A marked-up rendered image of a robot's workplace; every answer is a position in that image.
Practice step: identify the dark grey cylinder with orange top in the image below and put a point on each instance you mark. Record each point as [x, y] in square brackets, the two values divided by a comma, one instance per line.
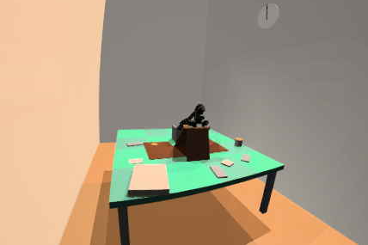
[238, 142]

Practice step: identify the beige flat rectangular tile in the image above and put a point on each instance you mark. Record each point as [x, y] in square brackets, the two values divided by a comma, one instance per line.
[227, 163]

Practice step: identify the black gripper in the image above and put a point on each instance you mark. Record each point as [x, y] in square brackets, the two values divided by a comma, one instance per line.
[194, 123]

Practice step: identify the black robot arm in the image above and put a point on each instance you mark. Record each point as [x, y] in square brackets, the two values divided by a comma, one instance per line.
[198, 111]

